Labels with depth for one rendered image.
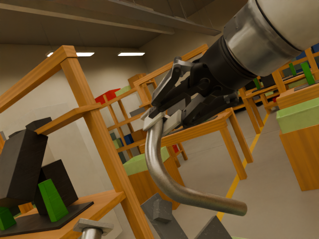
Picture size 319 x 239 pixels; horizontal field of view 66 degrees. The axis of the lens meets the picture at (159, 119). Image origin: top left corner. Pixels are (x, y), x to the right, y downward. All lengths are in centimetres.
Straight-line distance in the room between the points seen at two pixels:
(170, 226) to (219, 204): 10
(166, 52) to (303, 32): 1164
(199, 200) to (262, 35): 30
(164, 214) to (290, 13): 37
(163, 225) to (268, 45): 36
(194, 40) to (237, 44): 1107
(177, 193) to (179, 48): 1127
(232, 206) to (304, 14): 37
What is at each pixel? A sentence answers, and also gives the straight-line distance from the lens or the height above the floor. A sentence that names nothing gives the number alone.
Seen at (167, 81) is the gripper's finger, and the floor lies 134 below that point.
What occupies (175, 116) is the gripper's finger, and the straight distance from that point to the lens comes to 47.
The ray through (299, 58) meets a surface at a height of 115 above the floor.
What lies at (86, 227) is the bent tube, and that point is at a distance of 43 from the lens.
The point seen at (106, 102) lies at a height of 202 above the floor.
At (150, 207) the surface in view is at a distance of 49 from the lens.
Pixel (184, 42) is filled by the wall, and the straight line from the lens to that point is 1156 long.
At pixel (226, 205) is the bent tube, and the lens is 52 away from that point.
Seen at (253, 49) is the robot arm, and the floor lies 133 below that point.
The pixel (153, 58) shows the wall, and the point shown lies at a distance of 1227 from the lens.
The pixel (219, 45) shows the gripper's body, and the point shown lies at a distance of 34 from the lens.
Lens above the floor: 130
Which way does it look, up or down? 2 degrees down
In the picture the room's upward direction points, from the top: 23 degrees counter-clockwise
